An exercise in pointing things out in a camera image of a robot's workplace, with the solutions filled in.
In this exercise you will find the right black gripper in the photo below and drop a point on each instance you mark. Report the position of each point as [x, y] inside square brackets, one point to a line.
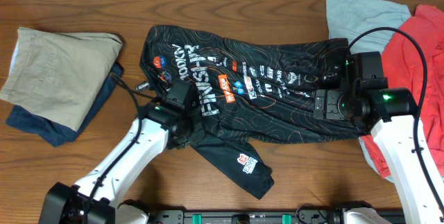
[331, 112]

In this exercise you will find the black printed cycling jersey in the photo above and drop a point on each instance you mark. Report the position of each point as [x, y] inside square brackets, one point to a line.
[247, 91]

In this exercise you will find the light blue grey shirt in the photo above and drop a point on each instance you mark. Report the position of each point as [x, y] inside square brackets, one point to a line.
[349, 19]

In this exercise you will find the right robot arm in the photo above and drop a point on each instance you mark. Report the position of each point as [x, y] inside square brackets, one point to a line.
[390, 116]

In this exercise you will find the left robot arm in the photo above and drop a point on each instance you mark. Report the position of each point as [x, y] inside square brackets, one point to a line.
[166, 122]

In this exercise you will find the red orange shirt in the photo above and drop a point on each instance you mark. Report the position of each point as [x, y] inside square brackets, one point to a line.
[403, 68]

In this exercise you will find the folded beige trousers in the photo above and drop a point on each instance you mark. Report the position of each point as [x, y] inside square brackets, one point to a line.
[83, 47]

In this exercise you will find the folded navy blue garment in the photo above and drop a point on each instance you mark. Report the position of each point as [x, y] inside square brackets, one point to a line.
[100, 102]

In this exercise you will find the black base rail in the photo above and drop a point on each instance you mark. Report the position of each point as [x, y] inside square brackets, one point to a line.
[239, 217]

